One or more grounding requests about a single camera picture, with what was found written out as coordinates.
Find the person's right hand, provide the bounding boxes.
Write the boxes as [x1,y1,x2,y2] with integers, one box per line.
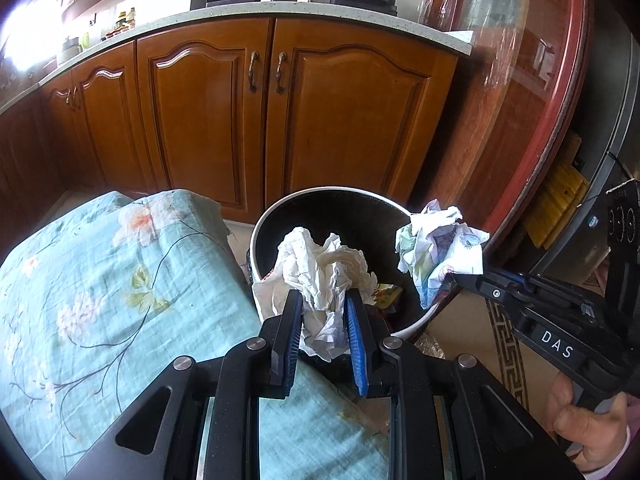
[544,373,631,479]

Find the wooden glass door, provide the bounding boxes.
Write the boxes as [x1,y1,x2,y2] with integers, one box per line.
[411,0,593,250]

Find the brown wooden base cabinets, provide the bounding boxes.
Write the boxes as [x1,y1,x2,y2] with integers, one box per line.
[1,16,457,226]

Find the light blue floral tablecloth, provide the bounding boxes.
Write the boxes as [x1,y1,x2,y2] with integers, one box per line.
[1,190,260,479]

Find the round black trash bin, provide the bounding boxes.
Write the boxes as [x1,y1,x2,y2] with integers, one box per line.
[246,186,430,342]

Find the pastel paper ball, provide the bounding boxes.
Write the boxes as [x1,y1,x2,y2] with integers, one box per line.
[395,200,490,310]

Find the white tissue paper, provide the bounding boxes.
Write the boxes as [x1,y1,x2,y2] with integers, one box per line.
[252,226,378,362]

